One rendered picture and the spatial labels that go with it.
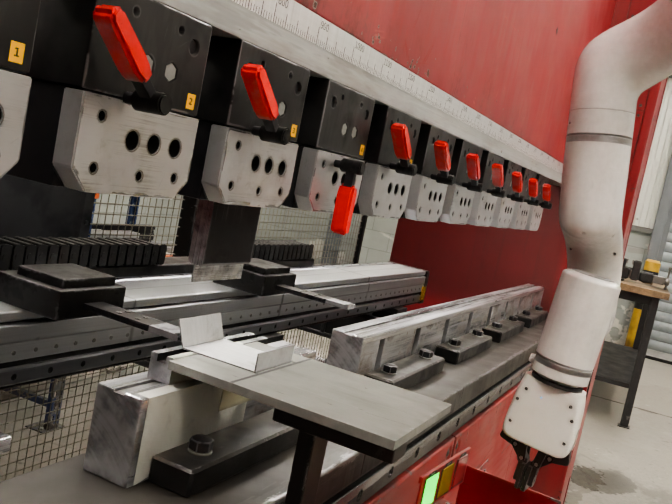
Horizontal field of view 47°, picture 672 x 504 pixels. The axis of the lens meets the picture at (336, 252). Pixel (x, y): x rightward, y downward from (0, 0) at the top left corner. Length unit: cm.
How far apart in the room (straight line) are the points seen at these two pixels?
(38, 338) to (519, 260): 218
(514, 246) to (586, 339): 185
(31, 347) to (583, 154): 78
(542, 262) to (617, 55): 187
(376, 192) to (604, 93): 35
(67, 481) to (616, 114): 83
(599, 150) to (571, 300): 21
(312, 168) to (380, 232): 797
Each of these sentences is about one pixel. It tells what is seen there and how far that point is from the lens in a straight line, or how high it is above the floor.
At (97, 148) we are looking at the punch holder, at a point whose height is 121.
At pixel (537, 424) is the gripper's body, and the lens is 118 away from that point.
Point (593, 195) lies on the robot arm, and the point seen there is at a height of 127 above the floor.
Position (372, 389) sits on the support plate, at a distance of 88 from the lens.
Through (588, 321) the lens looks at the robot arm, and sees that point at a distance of 113.
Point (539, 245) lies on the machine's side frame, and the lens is 295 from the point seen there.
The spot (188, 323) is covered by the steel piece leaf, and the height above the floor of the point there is 103.
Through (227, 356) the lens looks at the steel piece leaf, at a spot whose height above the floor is 100.
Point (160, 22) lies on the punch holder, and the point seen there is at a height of 132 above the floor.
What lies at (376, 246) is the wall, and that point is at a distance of 893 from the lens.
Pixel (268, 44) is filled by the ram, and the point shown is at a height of 135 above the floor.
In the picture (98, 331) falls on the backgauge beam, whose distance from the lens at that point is 114.
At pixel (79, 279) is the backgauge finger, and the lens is 102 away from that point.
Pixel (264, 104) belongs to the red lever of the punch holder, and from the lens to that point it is 77.
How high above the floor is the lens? 123
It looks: 6 degrees down
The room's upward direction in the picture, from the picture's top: 12 degrees clockwise
